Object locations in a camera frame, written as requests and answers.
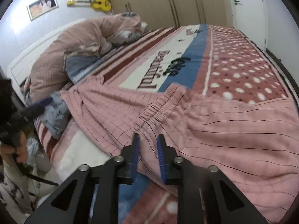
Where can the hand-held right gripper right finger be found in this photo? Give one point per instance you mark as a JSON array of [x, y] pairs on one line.
[[161, 158]]

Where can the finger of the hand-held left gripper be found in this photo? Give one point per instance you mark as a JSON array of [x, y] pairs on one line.
[[45, 101], [32, 110]]

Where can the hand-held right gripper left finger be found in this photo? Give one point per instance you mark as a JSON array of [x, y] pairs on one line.
[[135, 154]]

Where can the pink checked pants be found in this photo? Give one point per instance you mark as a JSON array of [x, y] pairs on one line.
[[210, 133]]

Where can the person's left hand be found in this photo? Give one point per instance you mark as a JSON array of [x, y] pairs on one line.
[[21, 145]]

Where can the grey-blue cloth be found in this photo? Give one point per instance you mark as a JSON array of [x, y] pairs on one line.
[[56, 114]]

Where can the clear plastic bag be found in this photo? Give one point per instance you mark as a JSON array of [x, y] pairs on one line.
[[32, 148]]

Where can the blue denim cloth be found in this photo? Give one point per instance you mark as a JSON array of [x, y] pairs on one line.
[[77, 68]]

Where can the white headboard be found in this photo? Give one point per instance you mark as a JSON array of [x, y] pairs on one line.
[[30, 53]]

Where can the pink quilt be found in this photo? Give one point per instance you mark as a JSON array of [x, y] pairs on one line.
[[77, 44]]

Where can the striped dotted printed blanket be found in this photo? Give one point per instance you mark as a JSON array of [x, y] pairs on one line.
[[149, 60]]

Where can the framed photo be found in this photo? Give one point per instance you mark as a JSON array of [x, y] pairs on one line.
[[42, 5]]

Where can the yellow guitar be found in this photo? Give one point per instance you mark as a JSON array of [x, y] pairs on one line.
[[100, 4]]

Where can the wooden wardrobe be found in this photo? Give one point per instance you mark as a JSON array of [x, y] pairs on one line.
[[151, 0]]

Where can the white door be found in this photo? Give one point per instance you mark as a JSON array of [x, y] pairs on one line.
[[247, 16]]

